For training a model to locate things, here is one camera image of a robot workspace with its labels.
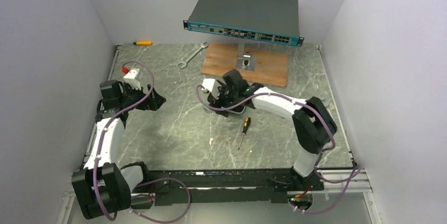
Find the metal stand bracket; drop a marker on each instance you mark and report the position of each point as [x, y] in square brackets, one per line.
[245, 60]

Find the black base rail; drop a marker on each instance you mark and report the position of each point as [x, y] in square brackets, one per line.
[274, 185]

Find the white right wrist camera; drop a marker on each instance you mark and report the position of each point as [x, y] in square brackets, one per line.
[210, 86]

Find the brown plywood board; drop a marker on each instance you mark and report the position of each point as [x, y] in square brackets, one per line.
[266, 67]

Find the black umbrella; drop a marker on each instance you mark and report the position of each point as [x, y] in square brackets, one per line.
[221, 102]

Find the yellow utility knife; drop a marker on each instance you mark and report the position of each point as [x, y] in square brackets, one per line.
[142, 43]

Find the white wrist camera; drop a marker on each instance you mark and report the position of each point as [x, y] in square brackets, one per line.
[210, 86]
[132, 77]

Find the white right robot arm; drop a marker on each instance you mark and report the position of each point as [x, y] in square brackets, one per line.
[313, 124]

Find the teal network switch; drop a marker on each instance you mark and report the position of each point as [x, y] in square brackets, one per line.
[272, 21]

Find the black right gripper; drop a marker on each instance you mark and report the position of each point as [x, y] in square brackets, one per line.
[219, 96]

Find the silver open end wrench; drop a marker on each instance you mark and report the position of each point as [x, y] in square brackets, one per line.
[184, 62]

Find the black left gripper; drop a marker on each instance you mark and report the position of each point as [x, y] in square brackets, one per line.
[145, 98]

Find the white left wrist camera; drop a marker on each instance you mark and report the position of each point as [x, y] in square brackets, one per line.
[132, 77]

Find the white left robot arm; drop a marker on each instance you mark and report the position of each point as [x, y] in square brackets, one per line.
[101, 187]

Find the yellow black screwdriver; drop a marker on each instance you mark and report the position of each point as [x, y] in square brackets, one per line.
[247, 123]

